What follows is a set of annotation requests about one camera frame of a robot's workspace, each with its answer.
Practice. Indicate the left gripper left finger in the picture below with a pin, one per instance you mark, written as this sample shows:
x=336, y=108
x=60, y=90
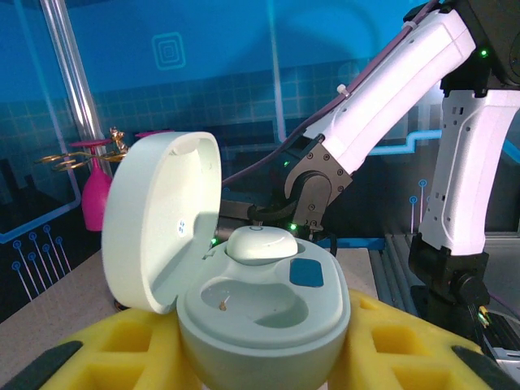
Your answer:
x=101, y=357

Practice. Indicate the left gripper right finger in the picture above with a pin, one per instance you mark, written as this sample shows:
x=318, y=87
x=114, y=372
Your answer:
x=406, y=357

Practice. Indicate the white earbud charging case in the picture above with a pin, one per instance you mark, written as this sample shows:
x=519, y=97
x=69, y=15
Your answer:
x=154, y=227

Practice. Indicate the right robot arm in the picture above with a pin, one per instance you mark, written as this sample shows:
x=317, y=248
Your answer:
x=386, y=81

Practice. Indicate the blue table edge strip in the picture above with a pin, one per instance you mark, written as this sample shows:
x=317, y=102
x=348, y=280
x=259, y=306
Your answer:
x=353, y=243

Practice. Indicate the aluminium frame rail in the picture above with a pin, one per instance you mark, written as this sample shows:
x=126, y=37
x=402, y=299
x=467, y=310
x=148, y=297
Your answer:
x=398, y=268

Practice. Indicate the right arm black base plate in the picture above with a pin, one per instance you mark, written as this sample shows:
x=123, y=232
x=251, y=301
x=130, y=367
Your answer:
x=503, y=337

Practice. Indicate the aluminium frame post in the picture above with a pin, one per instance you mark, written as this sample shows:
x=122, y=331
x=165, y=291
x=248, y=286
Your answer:
x=69, y=81

